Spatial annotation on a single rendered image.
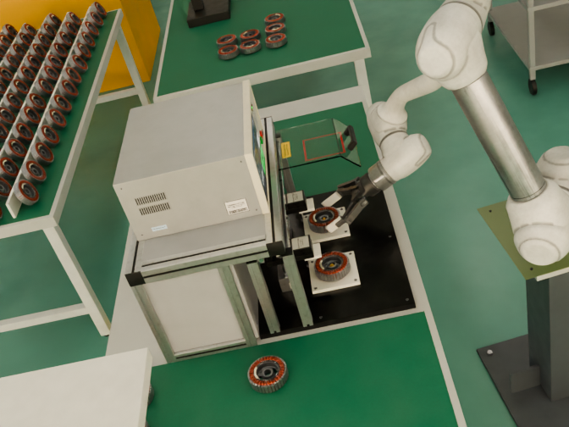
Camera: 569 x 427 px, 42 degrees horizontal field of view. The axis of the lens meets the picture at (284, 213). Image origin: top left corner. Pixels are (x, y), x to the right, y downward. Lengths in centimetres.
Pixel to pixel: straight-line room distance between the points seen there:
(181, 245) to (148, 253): 10
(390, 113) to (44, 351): 212
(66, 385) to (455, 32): 121
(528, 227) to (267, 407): 86
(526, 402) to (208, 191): 148
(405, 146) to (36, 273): 249
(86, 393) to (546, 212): 125
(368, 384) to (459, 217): 178
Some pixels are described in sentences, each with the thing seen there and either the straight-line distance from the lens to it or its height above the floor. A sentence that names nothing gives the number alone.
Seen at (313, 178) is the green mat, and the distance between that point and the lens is 281.
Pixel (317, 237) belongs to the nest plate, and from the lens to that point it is 248.
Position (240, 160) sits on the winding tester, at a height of 130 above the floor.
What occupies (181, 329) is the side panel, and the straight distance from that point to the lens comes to 220.
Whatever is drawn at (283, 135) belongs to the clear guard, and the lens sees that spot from 250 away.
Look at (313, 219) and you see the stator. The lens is 250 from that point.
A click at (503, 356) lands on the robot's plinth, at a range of 304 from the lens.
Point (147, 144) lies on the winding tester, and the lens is 217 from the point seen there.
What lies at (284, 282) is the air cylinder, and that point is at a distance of 230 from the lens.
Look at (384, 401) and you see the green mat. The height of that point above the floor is 75.
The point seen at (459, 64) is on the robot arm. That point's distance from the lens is 187.
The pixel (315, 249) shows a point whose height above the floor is 88.
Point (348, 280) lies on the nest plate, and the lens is 229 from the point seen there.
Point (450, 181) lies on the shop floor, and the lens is 393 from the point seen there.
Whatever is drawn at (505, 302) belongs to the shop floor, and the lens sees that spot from 326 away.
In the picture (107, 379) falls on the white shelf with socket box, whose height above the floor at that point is 121.
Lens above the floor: 233
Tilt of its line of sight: 36 degrees down
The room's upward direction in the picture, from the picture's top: 16 degrees counter-clockwise
